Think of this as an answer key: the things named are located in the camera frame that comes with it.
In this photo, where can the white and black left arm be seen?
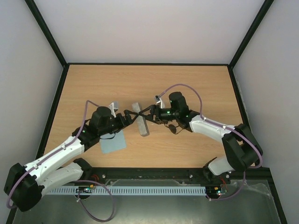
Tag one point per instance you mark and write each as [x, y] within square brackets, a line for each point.
[27, 184]

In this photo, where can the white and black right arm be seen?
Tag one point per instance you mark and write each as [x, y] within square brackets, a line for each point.
[241, 148]

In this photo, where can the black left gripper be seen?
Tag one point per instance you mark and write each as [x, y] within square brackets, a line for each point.
[128, 122]

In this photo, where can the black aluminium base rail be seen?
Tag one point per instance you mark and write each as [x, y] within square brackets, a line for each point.
[188, 175]

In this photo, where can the grey felt glasses case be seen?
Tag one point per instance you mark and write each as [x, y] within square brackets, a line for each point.
[141, 121]

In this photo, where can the black enclosure frame post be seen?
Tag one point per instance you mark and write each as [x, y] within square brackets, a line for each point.
[46, 31]
[251, 31]

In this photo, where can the black round sunglasses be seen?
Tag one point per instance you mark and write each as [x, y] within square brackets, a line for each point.
[172, 127]

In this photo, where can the black enclosure frame post right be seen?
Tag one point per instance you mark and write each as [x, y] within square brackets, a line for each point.
[251, 31]

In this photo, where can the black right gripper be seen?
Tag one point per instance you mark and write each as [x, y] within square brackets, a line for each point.
[152, 112]

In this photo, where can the black enclosure frame post left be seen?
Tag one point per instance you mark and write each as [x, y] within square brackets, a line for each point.
[46, 31]

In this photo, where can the light blue slotted cable duct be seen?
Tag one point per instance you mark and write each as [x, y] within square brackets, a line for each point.
[130, 191]

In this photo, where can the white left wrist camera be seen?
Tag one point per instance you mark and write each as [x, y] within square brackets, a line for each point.
[114, 107]

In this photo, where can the light blue cleaning cloth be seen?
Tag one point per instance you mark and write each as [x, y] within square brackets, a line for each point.
[112, 142]

